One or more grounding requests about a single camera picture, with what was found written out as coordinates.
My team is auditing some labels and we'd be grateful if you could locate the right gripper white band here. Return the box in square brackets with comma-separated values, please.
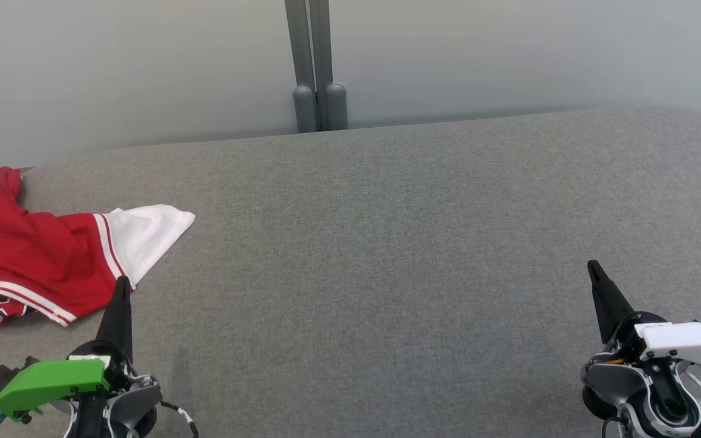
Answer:
[587, 260, 701, 369]

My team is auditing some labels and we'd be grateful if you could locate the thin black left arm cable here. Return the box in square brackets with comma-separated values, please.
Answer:
[159, 399, 200, 438]

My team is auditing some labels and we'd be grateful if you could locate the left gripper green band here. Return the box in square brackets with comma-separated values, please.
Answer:
[0, 276, 134, 422]

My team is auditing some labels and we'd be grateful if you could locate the red and white basketball jersey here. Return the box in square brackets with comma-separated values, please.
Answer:
[0, 167, 197, 339]

